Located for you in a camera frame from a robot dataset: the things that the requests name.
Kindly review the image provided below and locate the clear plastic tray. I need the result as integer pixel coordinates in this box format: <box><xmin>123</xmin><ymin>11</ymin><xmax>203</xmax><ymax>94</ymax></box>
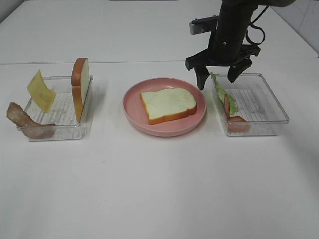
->
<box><xmin>17</xmin><ymin>75</ymin><xmax>93</xmax><ymax>141</ymax></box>
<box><xmin>211</xmin><ymin>73</ymin><xmax>289</xmax><ymax>136</ymax></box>

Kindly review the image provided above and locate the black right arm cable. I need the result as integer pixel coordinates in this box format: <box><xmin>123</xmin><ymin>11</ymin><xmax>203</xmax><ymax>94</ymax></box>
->
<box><xmin>245</xmin><ymin>4</ymin><xmax>270</xmax><ymax>47</ymax></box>

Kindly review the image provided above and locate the pink round plate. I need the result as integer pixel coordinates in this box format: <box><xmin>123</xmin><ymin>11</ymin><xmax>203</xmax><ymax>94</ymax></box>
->
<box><xmin>123</xmin><ymin>78</ymin><xmax>206</xmax><ymax>137</ymax></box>

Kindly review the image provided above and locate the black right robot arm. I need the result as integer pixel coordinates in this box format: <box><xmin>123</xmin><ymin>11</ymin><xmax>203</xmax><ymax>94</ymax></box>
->
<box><xmin>185</xmin><ymin>0</ymin><xmax>293</xmax><ymax>90</ymax></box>

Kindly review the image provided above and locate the left clear plastic tray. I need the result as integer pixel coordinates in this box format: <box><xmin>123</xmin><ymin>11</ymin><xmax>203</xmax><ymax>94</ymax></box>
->
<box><xmin>17</xmin><ymin>75</ymin><xmax>93</xmax><ymax>141</ymax></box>

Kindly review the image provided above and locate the yellow cheese slice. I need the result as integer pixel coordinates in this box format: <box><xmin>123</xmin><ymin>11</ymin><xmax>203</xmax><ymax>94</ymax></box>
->
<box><xmin>27</xmin><ymin>70</ymin><xmax>56</xmax><ymax>113</ymax></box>

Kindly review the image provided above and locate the bread slice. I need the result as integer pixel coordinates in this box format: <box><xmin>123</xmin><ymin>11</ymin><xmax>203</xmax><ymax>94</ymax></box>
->
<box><xmin>140</xmin><ymin>88</ymin><xmax>197</xmax><ymax>124</ymax></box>
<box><xmin>71</xmin><ymin>58</ymin><xmax>90</xmax><ymax>122</ymax></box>

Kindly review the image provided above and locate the brown bacon strip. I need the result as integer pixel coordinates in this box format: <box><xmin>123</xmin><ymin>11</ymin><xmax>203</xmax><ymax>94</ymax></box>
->
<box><xmin>6</xmin><ymin>102</ymin><xmax>55</xmax><ymax>139</ymax></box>

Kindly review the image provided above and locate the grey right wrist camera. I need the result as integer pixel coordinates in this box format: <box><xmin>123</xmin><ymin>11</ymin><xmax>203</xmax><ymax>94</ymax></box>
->
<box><xmin>189</xmin><ymin>15</ymin><xmax>219</xmax><ymax>35</ymax></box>

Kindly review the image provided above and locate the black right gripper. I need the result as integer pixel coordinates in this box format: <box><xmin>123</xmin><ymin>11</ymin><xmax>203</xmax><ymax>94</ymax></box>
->
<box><xmin>185</xmin><ymin>15</ymin><xmax>260</xmax><ymax>90</ymax></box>

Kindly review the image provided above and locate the green lettuce leaf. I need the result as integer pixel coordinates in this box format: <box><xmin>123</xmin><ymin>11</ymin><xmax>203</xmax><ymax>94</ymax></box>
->
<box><xmin>210</xmin><ymin>72</ymin><xmax>238</xmax><ymax>116</ymax></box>

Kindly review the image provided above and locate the right clear plastic tray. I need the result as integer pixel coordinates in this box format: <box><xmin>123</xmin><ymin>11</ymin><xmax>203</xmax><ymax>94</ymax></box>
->
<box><xmin>211</xmin><ymin>73</ymin><xmax>289</xmax><ymax>136</ymax></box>

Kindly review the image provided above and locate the red bacon strip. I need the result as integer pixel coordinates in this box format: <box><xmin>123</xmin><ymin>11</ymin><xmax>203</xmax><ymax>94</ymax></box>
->
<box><xmin>224</xmin><ymin>107</ymin><xmax>250</xmax><ymax>133</ymax></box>

